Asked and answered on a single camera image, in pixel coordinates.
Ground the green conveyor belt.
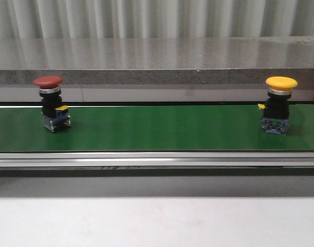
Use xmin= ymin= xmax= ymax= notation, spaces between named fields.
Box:
xmin=0 ymin=104 xmax=314 ymax=152

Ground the grey speckled stone counter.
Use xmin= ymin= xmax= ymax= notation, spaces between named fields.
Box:
xmin=0 ymin=37 xmax=314 ymax=89

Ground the white pleated curtain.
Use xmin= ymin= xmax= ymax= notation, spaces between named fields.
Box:
xmin=0 ymin=1 xmax=314 ymax=39

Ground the aluminium conveyor frame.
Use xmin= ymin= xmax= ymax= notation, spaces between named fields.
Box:
xmin=0 ymin=151 xmax=314 ymax=177

